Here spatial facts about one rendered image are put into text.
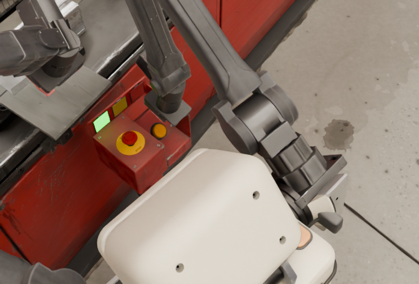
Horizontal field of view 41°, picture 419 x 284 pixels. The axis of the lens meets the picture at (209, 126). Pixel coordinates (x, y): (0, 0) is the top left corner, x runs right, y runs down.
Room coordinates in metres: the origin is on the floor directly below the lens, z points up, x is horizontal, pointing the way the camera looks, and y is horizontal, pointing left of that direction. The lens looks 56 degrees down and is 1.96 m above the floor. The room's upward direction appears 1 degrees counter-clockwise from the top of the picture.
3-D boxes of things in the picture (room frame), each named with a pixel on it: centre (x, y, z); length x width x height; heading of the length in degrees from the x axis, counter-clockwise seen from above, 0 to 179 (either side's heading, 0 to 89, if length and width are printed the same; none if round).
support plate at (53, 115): (0.77, 0.37, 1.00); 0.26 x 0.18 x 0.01; 55
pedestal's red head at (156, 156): (0.79, 0.17, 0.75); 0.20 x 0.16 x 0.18; 138
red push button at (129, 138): (0.75, 0.20, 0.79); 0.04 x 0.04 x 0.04
